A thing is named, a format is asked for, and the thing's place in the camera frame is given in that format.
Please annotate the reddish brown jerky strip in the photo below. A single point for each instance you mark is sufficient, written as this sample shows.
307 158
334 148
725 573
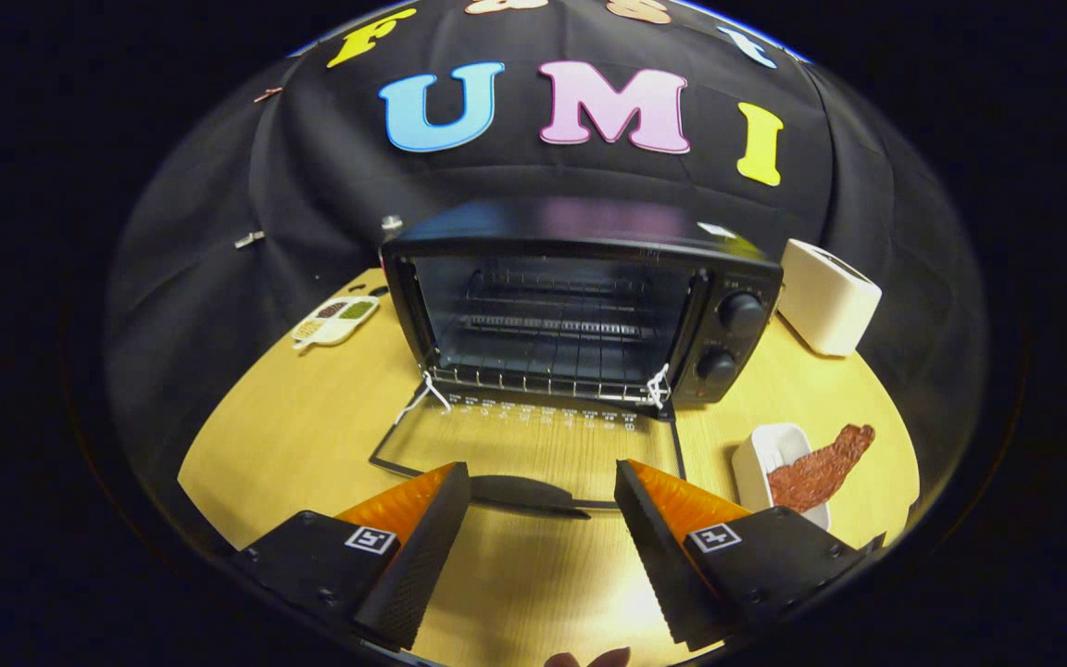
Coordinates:
816 472

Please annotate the black toaster oven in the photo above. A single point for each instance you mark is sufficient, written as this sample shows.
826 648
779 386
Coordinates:
580 232

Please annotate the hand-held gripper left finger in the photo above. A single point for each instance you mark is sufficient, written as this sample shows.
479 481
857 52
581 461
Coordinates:
418 565

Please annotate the small clear bottle silver cap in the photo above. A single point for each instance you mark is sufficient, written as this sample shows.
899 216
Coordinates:
392 224

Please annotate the leaf-shaped dish with seeds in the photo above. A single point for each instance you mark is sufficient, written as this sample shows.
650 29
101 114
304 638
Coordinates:
334 320

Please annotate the small silver clip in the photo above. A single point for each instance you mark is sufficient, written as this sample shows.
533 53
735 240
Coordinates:
249 239

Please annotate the black backdrop cloth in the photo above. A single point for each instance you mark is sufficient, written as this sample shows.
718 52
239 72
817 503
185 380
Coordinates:
219 278

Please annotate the white bread toaster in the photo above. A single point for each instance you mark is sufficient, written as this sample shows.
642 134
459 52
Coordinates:
828 296

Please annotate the copper cloth clip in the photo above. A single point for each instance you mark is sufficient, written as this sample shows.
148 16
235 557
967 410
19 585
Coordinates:
267 94

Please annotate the small white tray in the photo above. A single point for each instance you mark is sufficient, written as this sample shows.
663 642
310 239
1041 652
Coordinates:
760 454

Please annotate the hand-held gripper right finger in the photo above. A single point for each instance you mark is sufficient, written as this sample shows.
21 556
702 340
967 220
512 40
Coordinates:
659 565

